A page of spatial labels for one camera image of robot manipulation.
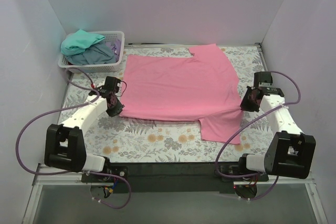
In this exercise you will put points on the lavender t shirt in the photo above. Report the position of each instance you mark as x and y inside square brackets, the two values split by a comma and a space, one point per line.
[116, 48]

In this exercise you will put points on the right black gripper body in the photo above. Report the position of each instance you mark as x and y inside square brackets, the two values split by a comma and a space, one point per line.
[248, 102]

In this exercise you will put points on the grey-blue t shirt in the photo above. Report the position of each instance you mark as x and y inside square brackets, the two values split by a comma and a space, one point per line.
[95, 55]

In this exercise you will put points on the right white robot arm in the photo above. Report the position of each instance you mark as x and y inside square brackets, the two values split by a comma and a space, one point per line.
[290, 152]

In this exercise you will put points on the white plastic laundry basket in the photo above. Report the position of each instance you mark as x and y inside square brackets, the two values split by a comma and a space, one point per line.
[110, 36]

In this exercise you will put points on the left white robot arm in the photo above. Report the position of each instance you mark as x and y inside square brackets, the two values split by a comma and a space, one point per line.
[65, 146]

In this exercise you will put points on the floral patterned table mat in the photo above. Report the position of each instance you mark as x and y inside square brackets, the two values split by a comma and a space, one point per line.
[134, 140]

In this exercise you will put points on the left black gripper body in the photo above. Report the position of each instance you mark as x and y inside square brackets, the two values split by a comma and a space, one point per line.
[115, 106]

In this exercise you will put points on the teal t shirt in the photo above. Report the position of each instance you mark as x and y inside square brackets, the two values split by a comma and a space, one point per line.
[79, 41]

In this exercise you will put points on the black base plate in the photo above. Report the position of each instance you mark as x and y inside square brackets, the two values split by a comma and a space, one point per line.
[172, 177]

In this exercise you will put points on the pink t shirt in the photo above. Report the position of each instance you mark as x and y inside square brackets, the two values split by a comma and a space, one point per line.
[203, 88]

